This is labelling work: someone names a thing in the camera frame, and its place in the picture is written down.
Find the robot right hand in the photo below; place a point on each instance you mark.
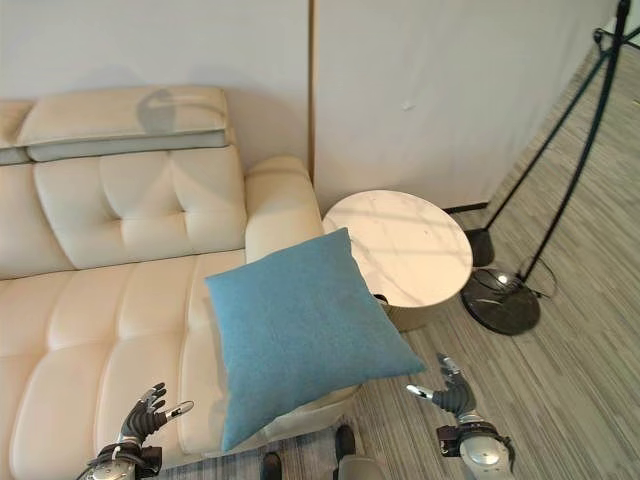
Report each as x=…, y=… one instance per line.
x=452, y=392

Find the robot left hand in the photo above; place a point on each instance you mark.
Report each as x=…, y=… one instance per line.
x=141, y=416

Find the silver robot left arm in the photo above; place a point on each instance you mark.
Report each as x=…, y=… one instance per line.
x=120, y=460

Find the cream leather sofa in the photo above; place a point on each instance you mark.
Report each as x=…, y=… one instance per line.
x=130, y=260

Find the black floor lamp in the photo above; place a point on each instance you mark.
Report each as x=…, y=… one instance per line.
x=505, y=295

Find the robot dark foot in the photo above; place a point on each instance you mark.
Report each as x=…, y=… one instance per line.
x=271, y=465
x=344, y=437

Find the robot silver leg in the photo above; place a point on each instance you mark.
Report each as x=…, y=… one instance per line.
x=357, y=462

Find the round white marble side table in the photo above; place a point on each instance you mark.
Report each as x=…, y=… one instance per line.
x=405, y=250

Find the blue square cushion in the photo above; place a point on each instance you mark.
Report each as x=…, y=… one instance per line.
x=305, y=330

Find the black tripod stand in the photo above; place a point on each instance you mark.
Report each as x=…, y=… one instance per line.
x=565, y=135

